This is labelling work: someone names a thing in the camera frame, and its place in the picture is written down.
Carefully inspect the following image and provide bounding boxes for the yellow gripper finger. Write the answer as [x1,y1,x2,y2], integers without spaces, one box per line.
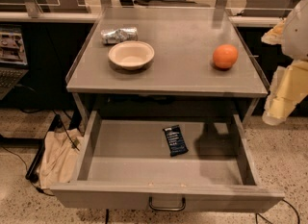
[261,19,285,45]
[262,60,308,126]

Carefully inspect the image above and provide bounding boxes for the dark blue snack bar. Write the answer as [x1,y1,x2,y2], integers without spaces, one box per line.
[163,125,188,157]

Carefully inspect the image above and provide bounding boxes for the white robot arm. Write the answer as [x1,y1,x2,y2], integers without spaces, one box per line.
[261,0,308,126]

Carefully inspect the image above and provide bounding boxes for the grey counter cabinet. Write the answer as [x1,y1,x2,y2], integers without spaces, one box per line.
[64,6,271,130]

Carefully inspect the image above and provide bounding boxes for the grey open drawer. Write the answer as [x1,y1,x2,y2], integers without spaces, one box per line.
[51,112,284,212]

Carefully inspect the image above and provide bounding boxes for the orange fruit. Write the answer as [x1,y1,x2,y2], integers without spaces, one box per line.
[213,44,239,69]

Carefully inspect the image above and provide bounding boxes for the cream paper bowl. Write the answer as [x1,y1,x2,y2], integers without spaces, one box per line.
[108,41,155,70]

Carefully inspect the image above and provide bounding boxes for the crumpled silver foil bag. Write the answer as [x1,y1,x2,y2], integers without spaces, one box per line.
[101,27,138,45]

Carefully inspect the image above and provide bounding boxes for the beige cloth bag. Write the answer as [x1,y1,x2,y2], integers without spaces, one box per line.
[38,129,83,189]

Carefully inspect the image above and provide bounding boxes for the laptop computer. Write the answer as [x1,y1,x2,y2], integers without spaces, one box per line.
[0,24,29,100]

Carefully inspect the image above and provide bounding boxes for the black floor cable right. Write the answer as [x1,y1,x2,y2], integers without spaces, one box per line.
[255,198,301,224]

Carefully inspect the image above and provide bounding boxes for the black floor cable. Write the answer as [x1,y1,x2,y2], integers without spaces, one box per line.
[255,198,301,224]
[0,83,81,197]

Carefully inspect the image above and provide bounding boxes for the black drawer handle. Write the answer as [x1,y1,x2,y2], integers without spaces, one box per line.
[148,197,186,212]

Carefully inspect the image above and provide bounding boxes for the black floor cable left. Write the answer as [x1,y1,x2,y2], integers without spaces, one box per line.
[0,83,81,197]

